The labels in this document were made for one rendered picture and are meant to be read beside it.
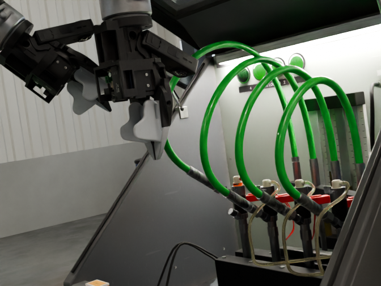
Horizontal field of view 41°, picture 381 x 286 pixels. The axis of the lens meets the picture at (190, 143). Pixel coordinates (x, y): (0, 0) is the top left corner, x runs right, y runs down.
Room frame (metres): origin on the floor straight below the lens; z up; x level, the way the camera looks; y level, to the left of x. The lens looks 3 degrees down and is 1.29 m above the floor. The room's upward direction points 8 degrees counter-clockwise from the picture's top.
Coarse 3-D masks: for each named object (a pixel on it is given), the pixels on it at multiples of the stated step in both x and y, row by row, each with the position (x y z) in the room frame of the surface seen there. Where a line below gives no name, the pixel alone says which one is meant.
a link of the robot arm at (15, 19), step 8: (0, 8) 0.87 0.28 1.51; (8, 8) 0.88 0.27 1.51; (0, 16) 0.86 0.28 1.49; (8, 16) 0.87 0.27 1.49; (16, 16) 0.88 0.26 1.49; (24, 16) 0.90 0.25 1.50; (0, 24) 0.86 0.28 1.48; (8, 24) 0.86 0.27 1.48; (16, 24) 0.87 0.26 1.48; (0, 32) 0.86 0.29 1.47; (8, 32) 0.86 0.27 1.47; (0, 40) 0.87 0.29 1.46; (0, 48) 0.88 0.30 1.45
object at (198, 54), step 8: (208, 48) 1.04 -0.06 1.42; (216, 48) 1.06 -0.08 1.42; (240, 48) 1.11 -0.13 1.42; (248, 48) 1.12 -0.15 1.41; (192, 56) 1.02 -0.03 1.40; (200, 56) 1.03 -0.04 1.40; (264, 64) 1.15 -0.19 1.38; (176, 80) 0.98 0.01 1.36; (272, 80) 1.17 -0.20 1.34; (280, 88) 1.18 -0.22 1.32; (280, 96) 1.18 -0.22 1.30; (288, 128) 1.20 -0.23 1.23; (168, 144) 0.96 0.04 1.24; (296, 144) 1.20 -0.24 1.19; (168, 152) 0.96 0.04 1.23; (296, 152) 1.20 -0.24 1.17; (176, 160) 0.97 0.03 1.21; (296, 160) 1.19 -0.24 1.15; (184, 168) 0.98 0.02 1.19
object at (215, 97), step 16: (240, 64) 0.99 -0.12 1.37; (272, 64) 1.05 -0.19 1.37; (224, 80) 0.95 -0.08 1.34; (288, 80) 1.08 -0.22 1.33; (208, 112) 0.92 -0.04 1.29; (304, 112) 1.10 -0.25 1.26; (208, 128) 0.91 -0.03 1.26; (208, 160) 0.91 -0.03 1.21; (208, 176) 0.91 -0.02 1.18; (224, 192) 0.93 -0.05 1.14; (256, 208) 0.97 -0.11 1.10
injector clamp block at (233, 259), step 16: (224, 256) 1.08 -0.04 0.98; (240, 256) 1.11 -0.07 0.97; (256, 256) 1.07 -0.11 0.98; (288, 256) 1.02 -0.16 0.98; (224, 272) 1.06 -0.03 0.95; (240, 272) 1.02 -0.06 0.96; (256, 272) 0.99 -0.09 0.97; (272, 272) 0.96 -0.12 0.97; (288, 272) 0.93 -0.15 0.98; (304, 272) 0.91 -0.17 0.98
